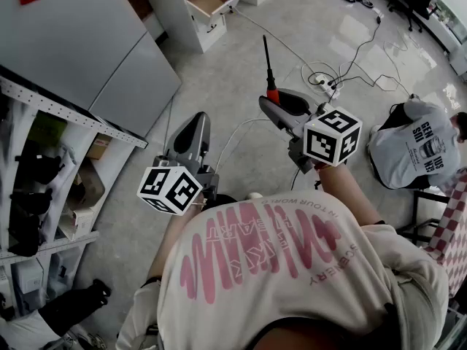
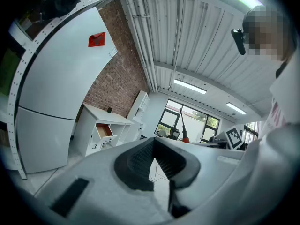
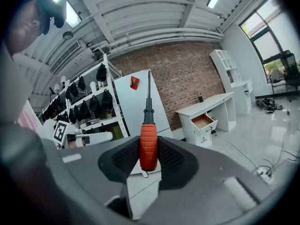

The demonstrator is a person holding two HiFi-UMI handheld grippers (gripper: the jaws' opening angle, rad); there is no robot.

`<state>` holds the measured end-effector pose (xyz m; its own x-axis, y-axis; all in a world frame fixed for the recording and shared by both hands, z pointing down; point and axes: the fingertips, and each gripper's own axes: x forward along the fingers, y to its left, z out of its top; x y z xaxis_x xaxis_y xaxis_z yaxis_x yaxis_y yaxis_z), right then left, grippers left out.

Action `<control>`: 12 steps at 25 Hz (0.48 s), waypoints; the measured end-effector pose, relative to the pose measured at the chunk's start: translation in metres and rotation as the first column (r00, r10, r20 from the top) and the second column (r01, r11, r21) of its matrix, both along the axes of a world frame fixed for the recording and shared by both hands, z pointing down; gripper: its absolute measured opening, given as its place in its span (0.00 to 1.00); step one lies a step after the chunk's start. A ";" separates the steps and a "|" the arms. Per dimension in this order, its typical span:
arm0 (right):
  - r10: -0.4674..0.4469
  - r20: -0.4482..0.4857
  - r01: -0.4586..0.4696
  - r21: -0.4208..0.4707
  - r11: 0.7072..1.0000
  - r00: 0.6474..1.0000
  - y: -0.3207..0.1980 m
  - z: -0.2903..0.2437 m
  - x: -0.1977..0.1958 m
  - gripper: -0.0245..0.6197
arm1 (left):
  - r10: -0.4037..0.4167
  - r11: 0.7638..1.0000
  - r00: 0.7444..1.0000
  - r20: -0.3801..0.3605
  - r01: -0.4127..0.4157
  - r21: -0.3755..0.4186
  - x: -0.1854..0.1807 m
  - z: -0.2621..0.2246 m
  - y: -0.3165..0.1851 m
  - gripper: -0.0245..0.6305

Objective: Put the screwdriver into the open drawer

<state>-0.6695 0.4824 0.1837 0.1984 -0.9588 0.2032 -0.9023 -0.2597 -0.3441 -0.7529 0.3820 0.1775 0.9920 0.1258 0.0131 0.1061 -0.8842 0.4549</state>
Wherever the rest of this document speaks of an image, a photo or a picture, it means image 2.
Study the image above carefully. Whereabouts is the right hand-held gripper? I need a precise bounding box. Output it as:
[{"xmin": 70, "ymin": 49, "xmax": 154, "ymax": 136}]
[{"xmin": 208, "ymin": 125, "xmax": 246, "ymax": 151}]

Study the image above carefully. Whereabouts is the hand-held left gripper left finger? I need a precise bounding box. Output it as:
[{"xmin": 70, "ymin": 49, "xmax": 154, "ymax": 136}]
[{"xmin": 114, "ymin": 137, "xmax": 155, "ymax": 192}]

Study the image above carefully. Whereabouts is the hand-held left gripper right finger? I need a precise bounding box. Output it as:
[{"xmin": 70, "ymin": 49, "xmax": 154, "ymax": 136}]
[{"xmin": 153, "ymin": 137, "xmax": 202, "ymax": 189}]

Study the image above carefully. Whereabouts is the white desk drawer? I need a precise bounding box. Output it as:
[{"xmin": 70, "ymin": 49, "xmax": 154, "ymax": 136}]
[{"xmin": 95, "ymin": 123, "xmax": 118, "ymax": 143}]

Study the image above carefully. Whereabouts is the long ceiling light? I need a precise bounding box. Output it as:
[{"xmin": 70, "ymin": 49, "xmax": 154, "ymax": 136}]
[
  {"xmin": 173, "ymin": 78, "xmax": 208, "ymax": 95},
  {"xmin": 225, "ymin": 102, "xmax": 247, "ymax": 115}
]

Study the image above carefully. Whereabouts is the black-framed window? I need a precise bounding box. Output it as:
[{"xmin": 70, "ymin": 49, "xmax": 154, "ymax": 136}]
[{"xmin": 154, "ymin": 98, "xmax": 221, "ymax": 144}]

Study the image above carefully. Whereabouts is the person's white printed shirt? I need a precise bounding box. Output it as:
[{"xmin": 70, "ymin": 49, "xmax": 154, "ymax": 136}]
[{"xmin": 234, "ymin": 52, "xmax": 300, "ymax": 222}]

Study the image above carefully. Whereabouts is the white desk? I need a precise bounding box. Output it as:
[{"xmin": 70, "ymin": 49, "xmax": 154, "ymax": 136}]
[{"xmin": 77, "ymin": 103, "xmax": 135, "ymax": 157}]

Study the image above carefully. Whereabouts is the white bookshelf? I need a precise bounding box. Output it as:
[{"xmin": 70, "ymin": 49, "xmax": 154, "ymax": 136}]
[{"xmin": 126, "ymin": 90, "xmax": 150, "ymax": 142}]

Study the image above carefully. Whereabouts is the person's head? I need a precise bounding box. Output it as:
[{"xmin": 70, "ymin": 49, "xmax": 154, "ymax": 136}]
[{"xmin": 242, "ymin": 5, "xmax": 296, "ymax": 62}]

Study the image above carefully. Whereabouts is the white refrigerator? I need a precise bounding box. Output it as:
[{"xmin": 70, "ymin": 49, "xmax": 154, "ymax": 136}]
[{"xmin": 15, "ymin": 7, "xmax": 118, "ymax": 174}]

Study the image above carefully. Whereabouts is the white ceiling pipe bundle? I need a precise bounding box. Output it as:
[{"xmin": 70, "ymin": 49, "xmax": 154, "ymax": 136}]
[{"xmin": 124, "ymin": 0, "xmax": 161, "ymax": 93}]

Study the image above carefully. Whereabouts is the white perforated metal shelf rack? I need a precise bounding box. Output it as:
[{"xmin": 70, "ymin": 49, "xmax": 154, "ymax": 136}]
[{"xmin": 7, "ymin": 0, "xmax": 135, "ymax": 180}]

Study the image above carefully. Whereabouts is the red sign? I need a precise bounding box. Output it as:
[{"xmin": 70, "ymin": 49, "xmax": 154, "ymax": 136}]
[{"xmin": 88, "ymin": 31, "xmax": 106, "ymax": 48}]

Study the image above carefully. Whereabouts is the black bag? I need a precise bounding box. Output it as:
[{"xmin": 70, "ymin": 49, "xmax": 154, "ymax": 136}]
[{"xmin": 39, "ymin": 0, "xmax": 84, "ymax": 21}]

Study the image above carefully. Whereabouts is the black head-worn camera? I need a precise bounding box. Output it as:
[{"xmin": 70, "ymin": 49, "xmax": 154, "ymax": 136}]
[{"xmin": 231, "ymin": 28, "xmax": 247, "ymax": 56}]

